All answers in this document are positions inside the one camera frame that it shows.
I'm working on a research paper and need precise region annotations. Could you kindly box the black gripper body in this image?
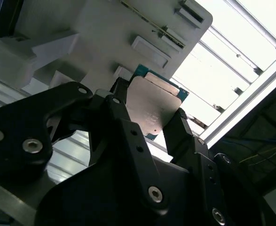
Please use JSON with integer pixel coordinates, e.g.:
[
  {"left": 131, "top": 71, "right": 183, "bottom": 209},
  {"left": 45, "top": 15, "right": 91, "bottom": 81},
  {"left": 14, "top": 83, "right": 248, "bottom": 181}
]
[{"left": 34, "top": 157, "right": 246, "bottom": 226}]

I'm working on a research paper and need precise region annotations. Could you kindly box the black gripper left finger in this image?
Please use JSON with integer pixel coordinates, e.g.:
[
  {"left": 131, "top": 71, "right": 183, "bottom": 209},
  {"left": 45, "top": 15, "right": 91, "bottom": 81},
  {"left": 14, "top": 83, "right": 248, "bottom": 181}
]
[{"left": 0, "top": 77, "right": 170, "bottom": 216}]

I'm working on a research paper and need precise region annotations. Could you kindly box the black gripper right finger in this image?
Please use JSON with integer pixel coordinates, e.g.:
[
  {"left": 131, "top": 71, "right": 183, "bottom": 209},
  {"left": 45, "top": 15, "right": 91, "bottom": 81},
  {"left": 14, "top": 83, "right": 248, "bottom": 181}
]
[{"left": 162, "top": 107, "right": 276, "bottom": 226}]

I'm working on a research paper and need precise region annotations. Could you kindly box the silver CPU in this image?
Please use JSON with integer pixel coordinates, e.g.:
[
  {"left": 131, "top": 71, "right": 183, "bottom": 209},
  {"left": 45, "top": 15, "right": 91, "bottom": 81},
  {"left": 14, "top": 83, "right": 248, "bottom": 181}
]
[{"left": 126, "top": 63, "right": 190, "bottom": 142}]

